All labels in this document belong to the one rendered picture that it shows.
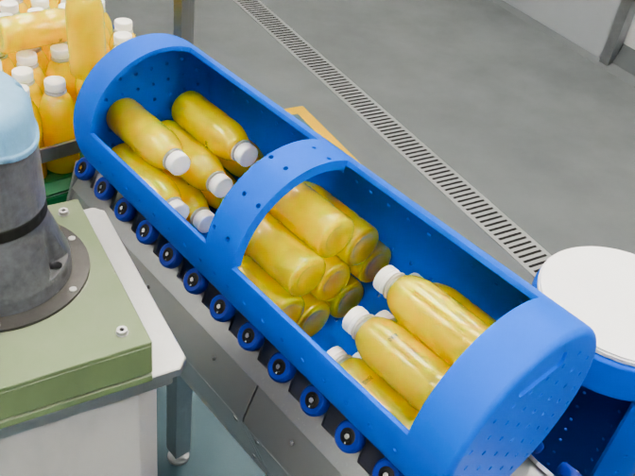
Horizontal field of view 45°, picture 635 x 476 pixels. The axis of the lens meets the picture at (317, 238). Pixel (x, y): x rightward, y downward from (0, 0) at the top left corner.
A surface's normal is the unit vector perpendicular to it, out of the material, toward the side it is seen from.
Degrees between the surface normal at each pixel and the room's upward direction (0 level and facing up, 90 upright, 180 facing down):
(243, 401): 70
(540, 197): 0
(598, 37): 90
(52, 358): 1
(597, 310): 0
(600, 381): 90
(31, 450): 90
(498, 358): 26
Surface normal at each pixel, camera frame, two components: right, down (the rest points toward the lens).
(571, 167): 0.12, -0.78
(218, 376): -0.67, 0.05
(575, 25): -0.86, 0.22
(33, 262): 0.80, 0.18
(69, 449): 0.49, 0.58
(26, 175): 0.91, 0.33
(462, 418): -0.57, -0.14
